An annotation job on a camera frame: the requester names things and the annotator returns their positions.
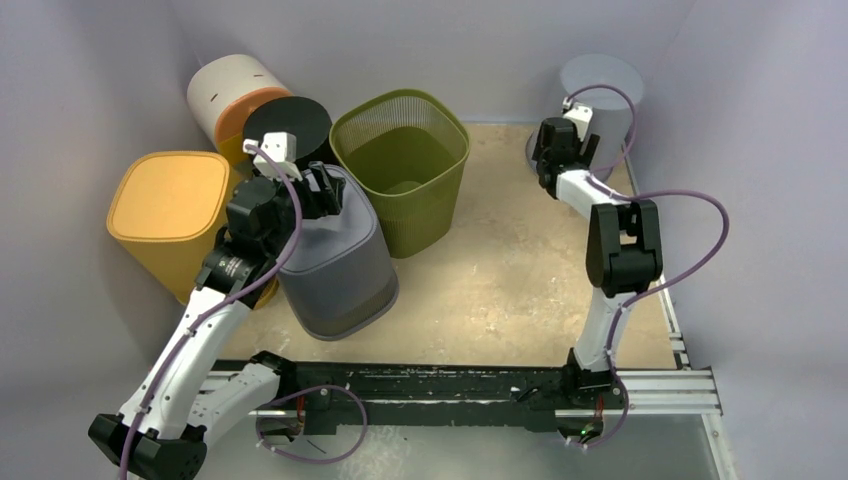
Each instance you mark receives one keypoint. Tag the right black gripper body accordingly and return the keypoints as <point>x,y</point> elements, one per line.
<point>582,150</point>

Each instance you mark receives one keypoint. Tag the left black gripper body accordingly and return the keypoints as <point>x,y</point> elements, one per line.
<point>283,234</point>

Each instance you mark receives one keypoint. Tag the black round waste bin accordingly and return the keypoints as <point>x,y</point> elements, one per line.
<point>303,117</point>

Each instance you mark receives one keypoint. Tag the light grey round bin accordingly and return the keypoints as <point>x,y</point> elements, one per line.
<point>607,85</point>

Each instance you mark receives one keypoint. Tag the olive green waste bin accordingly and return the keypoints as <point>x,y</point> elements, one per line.
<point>407,151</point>

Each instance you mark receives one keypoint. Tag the dark grey mesh waste bin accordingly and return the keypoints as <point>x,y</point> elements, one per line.
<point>340,276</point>

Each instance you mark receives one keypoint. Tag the yellow ribbed waste bin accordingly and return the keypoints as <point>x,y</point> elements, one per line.
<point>167,211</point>

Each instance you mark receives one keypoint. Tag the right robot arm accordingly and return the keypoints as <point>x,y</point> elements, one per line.
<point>623,252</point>

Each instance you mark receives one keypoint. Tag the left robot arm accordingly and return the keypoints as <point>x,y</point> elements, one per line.
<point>166,428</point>

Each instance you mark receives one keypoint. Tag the multicolour round drawer cabinet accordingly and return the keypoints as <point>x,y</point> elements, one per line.
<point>224,93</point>

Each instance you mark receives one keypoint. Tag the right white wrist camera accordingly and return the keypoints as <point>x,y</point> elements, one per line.
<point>579,114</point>

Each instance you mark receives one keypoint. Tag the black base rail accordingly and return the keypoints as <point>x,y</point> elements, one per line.
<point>346,394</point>

